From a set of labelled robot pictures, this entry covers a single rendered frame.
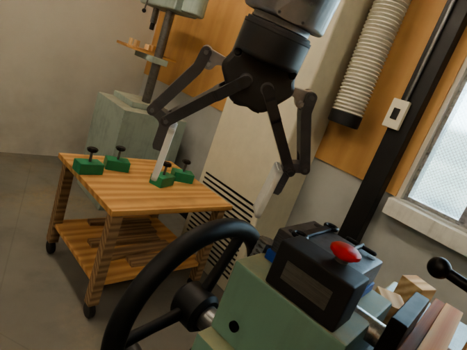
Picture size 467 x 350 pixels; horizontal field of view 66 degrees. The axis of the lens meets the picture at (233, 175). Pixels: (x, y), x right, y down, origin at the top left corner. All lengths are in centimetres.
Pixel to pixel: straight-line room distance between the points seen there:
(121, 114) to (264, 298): 207
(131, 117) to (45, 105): 100
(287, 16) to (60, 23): 281
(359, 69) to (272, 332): 152
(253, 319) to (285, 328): 4
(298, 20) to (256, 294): 27
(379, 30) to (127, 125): 151
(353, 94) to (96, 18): 213
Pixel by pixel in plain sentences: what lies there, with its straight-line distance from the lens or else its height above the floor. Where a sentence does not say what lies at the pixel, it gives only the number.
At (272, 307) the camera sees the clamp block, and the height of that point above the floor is 94.
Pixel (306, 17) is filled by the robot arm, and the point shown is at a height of 121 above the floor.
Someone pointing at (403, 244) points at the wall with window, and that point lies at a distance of 184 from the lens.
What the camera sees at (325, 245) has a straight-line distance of 41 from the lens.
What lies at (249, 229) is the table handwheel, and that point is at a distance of 52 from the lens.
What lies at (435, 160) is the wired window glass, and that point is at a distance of 187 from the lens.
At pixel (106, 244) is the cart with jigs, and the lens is 149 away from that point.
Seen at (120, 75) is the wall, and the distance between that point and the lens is 334.
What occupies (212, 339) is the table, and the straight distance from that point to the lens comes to 43.
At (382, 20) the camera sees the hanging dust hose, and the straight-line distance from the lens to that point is 183.
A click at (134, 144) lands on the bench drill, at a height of 49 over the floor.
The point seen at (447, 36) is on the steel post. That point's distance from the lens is 181.
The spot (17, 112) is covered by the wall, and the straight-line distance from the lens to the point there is 317.
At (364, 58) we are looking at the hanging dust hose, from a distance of 179.
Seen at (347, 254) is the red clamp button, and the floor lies 102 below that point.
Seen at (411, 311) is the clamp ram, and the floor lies 100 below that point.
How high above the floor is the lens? 114
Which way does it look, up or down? 15 degrees down
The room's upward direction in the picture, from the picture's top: 20 degrees clockwise
